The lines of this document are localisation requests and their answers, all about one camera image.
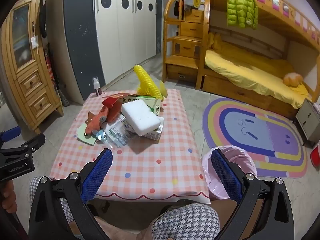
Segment orange fox toy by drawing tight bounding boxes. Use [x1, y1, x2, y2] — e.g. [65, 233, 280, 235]
[84, 105, 113, 138]

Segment white wardrobe with round holes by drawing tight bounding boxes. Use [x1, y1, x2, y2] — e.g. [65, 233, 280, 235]
[64, 0, 164, 100]

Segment white foam block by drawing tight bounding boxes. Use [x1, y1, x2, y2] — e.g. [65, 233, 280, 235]
[121, 99, 162, 136]

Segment small spray bottle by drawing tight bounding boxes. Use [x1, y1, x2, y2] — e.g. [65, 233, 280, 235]
[92, 77, 102, 96]

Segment pink checkered tablecloth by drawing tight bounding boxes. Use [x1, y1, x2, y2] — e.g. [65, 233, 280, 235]
[50, 89, 210, 203]

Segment silver green blister pack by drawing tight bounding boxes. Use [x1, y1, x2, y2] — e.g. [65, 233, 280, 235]
[106, 127, 129, 148]

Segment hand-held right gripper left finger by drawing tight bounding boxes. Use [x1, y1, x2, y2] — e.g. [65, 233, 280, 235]
[29, 148, 113, 240]

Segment grey nightstand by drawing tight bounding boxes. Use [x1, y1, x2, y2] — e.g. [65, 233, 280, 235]
[296, 100, 320, 148]

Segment white medicine box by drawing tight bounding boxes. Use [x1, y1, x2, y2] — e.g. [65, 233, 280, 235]
[124, 116, 164, 143]

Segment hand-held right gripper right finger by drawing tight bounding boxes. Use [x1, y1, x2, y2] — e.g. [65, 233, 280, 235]
[211, 148, 295, 240]

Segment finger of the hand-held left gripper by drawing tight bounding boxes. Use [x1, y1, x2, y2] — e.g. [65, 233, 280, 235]
[0, 134, 46, 159]
[0, 126, 22, 143]

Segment wooden cabinet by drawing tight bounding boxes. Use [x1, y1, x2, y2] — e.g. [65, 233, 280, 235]
[0, 0, 64, 134]

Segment red bin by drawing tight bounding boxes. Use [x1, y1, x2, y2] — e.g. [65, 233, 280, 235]
[310, 146, 320, 168]

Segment light green paper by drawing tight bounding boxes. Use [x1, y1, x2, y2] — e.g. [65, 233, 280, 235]
[76, 126, 99, 145]

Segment person's left hand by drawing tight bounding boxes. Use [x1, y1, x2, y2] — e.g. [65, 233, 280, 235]
[0, 180, 16, 212]

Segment yellow bed sheet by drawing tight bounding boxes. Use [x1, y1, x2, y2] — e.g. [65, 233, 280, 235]
[205, 34, 310, 109]

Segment trash bin with pink bag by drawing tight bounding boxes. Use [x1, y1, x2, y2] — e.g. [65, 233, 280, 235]
[201, 147, 258, 202]

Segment houndstooth patterned pants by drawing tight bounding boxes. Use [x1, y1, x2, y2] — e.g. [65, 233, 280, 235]
[30, 176, 220, 240]

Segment orange plush toy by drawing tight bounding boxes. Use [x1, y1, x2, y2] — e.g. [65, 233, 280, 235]
[283, 72, 304, 87]

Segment green puffer jacket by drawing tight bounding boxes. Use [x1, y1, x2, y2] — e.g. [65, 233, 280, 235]
[226, 0, 258, 30]

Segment wooden bunk bed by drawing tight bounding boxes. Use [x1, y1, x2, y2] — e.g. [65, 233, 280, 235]
[197, 0, 320, 120]

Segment yellow foam fruit net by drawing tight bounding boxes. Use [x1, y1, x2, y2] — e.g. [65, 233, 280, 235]
[134, 65, 167, 103]

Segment red paper packet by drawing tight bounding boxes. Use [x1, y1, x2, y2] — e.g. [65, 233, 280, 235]
[102, 94, 130, 123]

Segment rainbow oval rug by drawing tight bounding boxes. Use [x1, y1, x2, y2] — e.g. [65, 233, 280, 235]
[202, 97, 308, 178]

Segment wooden staircase with drawers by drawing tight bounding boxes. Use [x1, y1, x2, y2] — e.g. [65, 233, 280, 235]
[162, 0, 210, 83]

